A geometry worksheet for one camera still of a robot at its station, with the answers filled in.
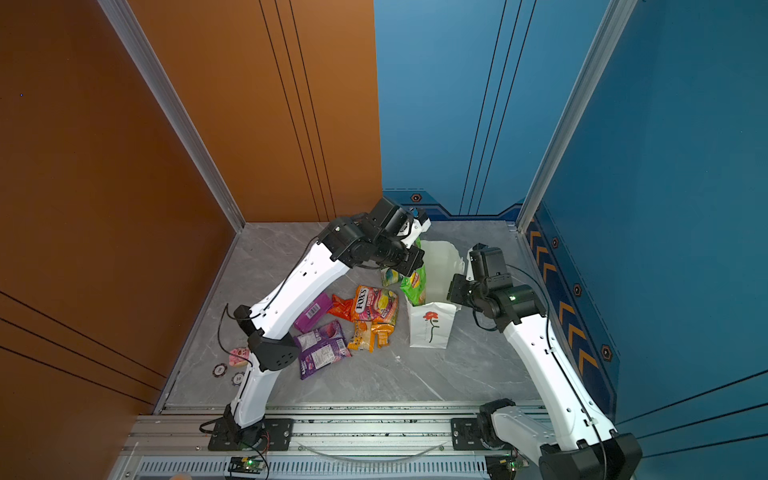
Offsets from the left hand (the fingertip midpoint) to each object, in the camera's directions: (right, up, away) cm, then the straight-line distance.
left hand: (425, 261), depth 71 cm
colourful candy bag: (-14, -15, +23) cm, 31 cm away
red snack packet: (-23, -16, +23) cm, 36 cm away
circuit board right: (+18, -49, 0) cm, 52 cm away
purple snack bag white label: (-28, -25, +14) cm, 40 cm away
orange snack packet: (-15, -23, +18) cm, 33 cm away
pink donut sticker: (-52, -29, +12) cm, 60 cm away
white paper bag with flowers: (+2, -17, +6) cm, 18 cm away
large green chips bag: (-3, -6, -2) cm, 7 cm away
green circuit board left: (-41, -49, 0) cm, 64 cm away
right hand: (+7, -7, +5) cm, 10 cm away
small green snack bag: (-9, -6, +31) cm, 33 cm away
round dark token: (-58, -32, +14) cm, 67 cm away
